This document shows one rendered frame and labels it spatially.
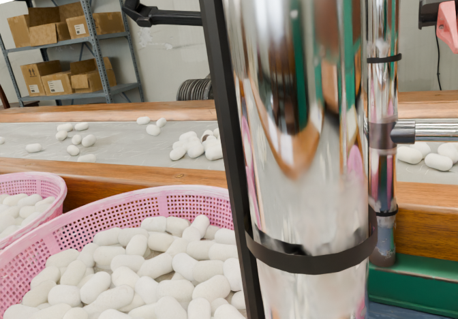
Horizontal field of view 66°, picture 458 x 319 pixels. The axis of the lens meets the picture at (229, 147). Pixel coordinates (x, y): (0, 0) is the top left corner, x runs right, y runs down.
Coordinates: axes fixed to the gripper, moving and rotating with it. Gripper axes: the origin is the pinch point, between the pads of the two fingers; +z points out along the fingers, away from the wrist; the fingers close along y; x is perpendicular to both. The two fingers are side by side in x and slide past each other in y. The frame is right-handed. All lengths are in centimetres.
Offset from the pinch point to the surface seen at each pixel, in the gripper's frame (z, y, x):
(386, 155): 30.3, -8.3, -20.8
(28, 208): 37, -52, -17
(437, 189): 29.2, -4.2, -12.2
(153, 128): 13, -54, 1
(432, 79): -120, 8, 156
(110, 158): 23, -55, -5
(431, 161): 22.3, -4.1, -4.6
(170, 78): -129, -188, 142
